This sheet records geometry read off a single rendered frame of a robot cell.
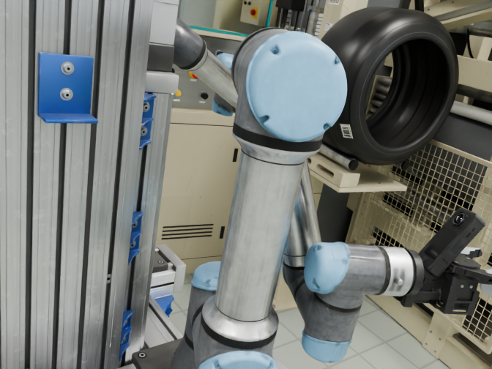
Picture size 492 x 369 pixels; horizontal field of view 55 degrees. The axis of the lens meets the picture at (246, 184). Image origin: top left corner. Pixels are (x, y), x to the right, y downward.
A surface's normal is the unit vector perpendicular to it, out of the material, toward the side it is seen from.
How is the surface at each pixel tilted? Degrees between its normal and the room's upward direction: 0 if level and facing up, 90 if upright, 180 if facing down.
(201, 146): 90
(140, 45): 90
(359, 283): 90
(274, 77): 83
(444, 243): 58
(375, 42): 63
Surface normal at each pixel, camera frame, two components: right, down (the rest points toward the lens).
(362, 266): 0.24, -0.20
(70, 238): 0.58, 0.37
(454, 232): -0.75, -0.61
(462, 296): 0.20, 0.24
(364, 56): -0.23, -0.04
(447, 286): -0.97, -0.10
